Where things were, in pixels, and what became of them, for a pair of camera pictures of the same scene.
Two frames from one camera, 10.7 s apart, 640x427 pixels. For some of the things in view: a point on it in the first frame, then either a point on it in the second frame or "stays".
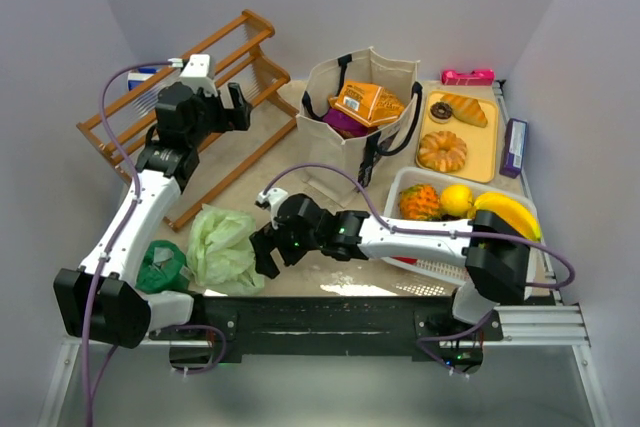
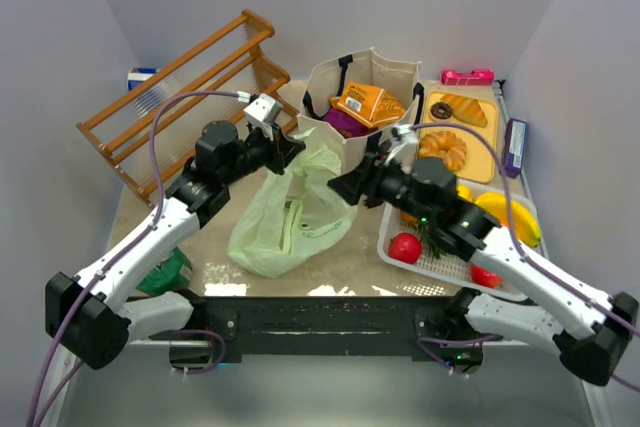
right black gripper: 273,240 → 370,182
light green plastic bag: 220,255 → 293,211
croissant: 466,109 stays
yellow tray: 480,142 stays
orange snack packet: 366,104 stays
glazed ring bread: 442,151 stays
